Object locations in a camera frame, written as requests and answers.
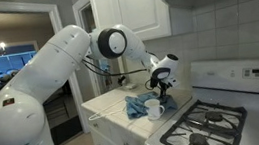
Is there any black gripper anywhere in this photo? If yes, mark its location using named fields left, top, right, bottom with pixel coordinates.
left=148, top=73, right=175, bottom=105

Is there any white ceramic mug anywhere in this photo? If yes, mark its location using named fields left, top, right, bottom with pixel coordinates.
left=143, top=96, right=167, bottom=122

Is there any blue cloth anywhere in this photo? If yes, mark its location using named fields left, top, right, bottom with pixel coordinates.
left=123, top=88, right=179, bottom=120

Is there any small white object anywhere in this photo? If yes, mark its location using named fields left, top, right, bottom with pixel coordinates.
left=124, top=82, right=139, bottom=91

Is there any small black object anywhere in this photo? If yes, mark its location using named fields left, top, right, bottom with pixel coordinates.
left=117, top=75, right=128, bottom=87

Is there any black stove grate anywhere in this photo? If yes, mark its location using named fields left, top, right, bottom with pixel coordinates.
left=176, top=93, right=252, bottom=144
left=157, top=112, right=243, bottom=145

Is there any round gas burner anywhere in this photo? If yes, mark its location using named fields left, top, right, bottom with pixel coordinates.
left=204, top=109, right=225, bottom=125
left=188, top=131, right=210, bottom=145

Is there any white gas stove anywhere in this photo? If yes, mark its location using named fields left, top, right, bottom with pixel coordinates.
left=133, top=52, right=259, bottom=145

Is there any white lower cabinet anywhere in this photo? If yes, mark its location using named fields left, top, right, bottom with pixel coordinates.
left=85, top=101, right=147, bottom=145

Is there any white cabinet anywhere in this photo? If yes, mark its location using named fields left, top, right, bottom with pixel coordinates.
left=89, top=0, right=173, bottom=50
left=85, top=101, right=147, bottom=145

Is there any white upper cabinet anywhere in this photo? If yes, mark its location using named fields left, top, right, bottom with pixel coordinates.
left=89, top=0, right=173, bottom=50

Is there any blue lit window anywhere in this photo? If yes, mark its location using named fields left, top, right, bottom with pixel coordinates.
left=0, top=42, right=42, bottom=78

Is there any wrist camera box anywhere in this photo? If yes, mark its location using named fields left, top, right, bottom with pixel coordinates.
left=167, top=77, right=182, bottom=90

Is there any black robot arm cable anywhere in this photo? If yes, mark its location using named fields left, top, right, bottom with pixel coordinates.
left=80, top=49, right=150, bottom=81

